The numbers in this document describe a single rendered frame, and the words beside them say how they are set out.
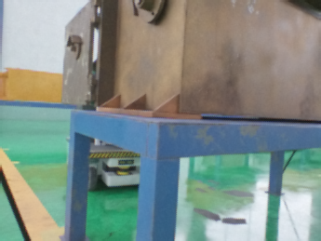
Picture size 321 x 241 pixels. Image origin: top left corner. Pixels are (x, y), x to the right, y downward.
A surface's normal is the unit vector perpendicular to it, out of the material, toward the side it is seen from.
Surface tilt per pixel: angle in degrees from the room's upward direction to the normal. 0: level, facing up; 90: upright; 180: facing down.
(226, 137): 90
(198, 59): 90
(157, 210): 90
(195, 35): 90
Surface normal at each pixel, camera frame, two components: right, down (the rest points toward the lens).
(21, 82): 0.57, 0.06
